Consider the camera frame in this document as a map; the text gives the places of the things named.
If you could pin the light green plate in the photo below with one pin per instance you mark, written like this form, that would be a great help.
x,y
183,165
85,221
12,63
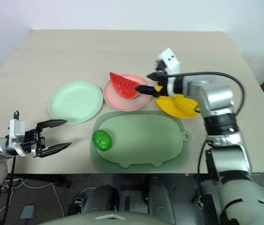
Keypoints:
x,y
75,102

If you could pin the pale robot torso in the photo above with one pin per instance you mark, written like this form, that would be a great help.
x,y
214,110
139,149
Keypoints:
x,y
99,221

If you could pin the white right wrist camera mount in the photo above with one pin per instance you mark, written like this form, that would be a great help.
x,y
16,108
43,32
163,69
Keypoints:
x,y
171,61

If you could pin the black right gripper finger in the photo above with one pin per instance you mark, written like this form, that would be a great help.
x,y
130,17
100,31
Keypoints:
x,y
147,89
156,76

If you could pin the dark grey rounded shape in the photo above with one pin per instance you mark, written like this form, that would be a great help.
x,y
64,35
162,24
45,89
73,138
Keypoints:
x,y
160,199
104,197

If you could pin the yellow plate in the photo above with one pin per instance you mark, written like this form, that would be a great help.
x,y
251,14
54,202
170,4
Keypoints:
x,y
167,105

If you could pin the pink plate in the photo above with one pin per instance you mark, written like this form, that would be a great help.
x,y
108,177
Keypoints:
x,y
127,104

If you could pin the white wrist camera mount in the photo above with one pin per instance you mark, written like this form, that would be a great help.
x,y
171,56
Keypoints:
x,y
15,131
171,61

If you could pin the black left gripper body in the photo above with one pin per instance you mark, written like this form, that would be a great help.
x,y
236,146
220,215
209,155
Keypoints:
x,y
34,141

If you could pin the red watermelon slice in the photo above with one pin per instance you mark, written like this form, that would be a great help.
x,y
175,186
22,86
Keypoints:
x,y
123,85

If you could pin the green pig-shaped mat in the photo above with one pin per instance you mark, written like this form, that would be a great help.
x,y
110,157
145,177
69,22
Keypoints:
x,y
143,140

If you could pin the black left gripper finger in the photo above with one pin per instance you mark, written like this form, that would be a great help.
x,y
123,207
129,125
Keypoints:
x,y
52,123
54,148

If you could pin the small grey floor box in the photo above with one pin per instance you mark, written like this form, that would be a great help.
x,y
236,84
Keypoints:
x,y
27,211

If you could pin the shiny green pepper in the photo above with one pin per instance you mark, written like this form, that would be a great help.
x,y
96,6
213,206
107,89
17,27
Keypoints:
x,y
102,140

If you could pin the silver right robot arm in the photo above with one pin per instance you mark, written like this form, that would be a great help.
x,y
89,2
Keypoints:
x,y
216,93

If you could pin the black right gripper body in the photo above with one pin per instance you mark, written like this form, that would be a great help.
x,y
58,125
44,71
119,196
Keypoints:
x,y
163,87

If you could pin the yellow banana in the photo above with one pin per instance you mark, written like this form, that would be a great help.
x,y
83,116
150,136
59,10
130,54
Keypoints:
x,y
185,104

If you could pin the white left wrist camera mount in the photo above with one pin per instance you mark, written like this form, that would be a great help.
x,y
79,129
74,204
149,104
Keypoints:
x,y
15,131

